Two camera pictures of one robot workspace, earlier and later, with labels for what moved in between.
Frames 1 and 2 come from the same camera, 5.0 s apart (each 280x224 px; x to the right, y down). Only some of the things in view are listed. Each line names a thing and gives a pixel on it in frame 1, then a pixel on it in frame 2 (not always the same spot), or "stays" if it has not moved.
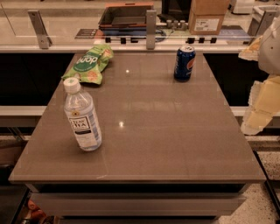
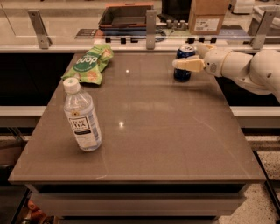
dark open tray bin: (124, 19) stays
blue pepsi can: (185, 63) stays
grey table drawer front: (137, 205) stays
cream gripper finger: (251, 52) → (209, 46)
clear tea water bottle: (80, 112) stays
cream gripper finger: (264, 105) → (193, 64)
